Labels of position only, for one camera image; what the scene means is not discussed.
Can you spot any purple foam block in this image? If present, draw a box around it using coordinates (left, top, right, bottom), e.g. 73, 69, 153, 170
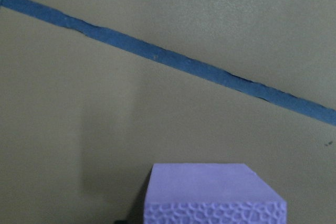
143, 163, 287, 223

